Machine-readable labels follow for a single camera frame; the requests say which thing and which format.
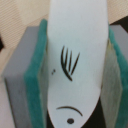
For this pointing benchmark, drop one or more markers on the white toy fish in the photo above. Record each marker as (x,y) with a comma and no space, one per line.
(77,40)

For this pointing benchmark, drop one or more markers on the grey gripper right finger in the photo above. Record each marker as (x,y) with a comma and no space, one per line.
(114,94)

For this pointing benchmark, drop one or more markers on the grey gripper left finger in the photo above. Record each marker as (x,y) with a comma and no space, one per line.
(26,79)

